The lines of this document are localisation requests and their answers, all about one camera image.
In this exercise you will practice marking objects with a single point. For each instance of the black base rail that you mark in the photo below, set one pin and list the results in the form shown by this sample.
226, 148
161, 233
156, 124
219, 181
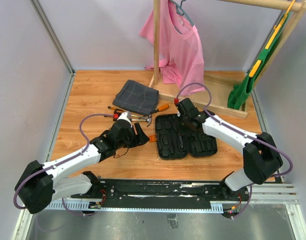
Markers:
162, 195

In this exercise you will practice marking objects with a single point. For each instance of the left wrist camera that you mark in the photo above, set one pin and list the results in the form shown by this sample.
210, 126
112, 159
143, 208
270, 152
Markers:
125, 119

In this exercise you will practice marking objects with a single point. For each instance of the orange utility knife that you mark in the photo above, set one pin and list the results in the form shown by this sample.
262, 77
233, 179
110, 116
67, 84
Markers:
181, 144

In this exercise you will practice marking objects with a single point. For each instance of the yellow clothes hanger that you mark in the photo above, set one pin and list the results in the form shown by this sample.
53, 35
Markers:
264, 53

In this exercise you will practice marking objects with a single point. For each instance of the wooden clothes rack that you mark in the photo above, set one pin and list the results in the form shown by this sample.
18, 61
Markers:
220, 85

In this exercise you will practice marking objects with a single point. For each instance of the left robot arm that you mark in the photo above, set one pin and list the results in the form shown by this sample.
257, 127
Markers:
41, 184

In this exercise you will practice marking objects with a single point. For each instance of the black plastic tool case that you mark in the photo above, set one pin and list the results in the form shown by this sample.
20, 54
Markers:
196, 144

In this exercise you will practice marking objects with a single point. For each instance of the pink t-shirt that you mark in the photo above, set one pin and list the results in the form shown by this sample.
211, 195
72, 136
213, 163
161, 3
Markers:
180, 49

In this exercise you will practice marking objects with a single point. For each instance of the orange black screwdriver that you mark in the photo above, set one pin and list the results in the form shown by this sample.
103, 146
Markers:
160, 109

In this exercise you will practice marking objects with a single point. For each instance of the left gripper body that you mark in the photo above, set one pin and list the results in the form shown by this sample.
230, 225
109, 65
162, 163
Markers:
131, 140

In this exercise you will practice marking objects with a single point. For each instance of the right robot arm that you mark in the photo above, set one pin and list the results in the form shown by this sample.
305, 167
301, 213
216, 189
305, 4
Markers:
261, 158

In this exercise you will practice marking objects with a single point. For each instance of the grey folded cloth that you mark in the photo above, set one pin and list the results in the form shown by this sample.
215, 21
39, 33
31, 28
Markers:
137, 98

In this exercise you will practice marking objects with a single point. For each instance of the green garment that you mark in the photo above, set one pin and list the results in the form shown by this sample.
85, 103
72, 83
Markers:
241, 92

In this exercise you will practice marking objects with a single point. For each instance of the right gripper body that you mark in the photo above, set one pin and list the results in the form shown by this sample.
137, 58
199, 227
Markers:
182, 124

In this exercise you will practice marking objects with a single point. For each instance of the claw hammer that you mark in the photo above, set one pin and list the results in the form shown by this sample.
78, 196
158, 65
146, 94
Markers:
148, 120

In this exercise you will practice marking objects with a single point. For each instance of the teal clothes hanger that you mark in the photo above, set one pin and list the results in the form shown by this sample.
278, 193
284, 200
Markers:
184, 15

